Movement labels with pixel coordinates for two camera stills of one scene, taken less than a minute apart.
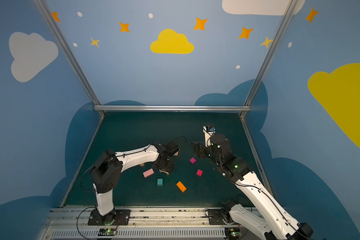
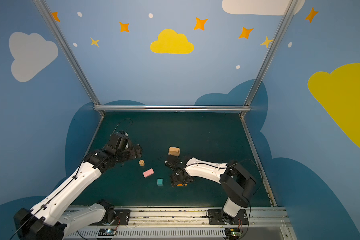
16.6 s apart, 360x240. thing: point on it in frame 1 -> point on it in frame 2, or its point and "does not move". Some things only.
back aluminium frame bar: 172,108 does not move
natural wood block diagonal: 166,172 -> 174,151
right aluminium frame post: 289,10 does not move
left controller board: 107,232 does not move
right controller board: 232,233 does not move
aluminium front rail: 67,223 does not move
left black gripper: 164,164 -> 135,151
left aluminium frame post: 43,5 does not move
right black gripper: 196,149 -> 174,168
